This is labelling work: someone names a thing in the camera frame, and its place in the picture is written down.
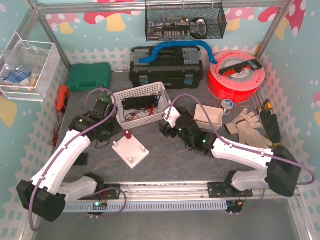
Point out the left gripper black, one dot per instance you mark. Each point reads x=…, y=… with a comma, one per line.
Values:
x=105, y=110

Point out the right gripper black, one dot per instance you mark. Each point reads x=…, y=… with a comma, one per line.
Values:
x=166, y=127

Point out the large red spring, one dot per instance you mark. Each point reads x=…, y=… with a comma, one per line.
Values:
x=128, y=134

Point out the white peg base plate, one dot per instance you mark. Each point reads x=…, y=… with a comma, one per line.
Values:
x=131, y=151

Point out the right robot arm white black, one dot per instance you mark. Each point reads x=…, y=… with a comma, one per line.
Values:
x=274, y=169

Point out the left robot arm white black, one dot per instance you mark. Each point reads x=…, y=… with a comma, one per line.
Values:
x=44, y=195

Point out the green brass valve fitting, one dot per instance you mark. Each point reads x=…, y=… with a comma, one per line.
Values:
x=106, y=98

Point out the black battery holder in basket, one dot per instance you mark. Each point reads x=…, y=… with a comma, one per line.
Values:
x=141, y=102

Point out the white plastic perforated basket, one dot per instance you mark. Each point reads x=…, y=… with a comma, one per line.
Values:
x=129, y=119

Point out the white small parts box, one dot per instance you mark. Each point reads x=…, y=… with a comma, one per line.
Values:
x=215, y=115

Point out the orange multimeter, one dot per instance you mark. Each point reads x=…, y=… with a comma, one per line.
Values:
x=62, y=99

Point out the green plastic tool case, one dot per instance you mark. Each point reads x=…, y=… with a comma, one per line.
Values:
x=89, y=76

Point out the red multimeter probe leads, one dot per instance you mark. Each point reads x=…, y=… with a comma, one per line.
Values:
x=56, y=132

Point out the black toolbox with blue latches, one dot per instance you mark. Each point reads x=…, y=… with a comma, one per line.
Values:
x=175, y=67

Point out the white work glove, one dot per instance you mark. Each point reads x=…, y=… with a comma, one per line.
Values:
x=246, y=125

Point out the red filament spool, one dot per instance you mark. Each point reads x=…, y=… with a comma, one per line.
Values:
x=237, y=76

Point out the yellow black screwdriver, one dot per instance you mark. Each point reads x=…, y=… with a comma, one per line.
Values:
x=267, y=106

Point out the blue white glove in box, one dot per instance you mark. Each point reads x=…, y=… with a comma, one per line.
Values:
x=19, y=76

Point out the black bracket on floor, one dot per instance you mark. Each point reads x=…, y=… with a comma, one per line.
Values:
x=82, y=160

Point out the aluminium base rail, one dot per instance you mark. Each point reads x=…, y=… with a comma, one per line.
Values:
x=181, y=191

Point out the grey slotted cable duct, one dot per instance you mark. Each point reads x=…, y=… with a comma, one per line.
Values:
x=143, y=206

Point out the clear acrylic wall box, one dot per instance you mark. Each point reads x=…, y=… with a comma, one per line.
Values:
x=41, y=58

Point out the black wire mesh basket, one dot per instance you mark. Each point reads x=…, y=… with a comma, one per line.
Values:
x=178, y=20

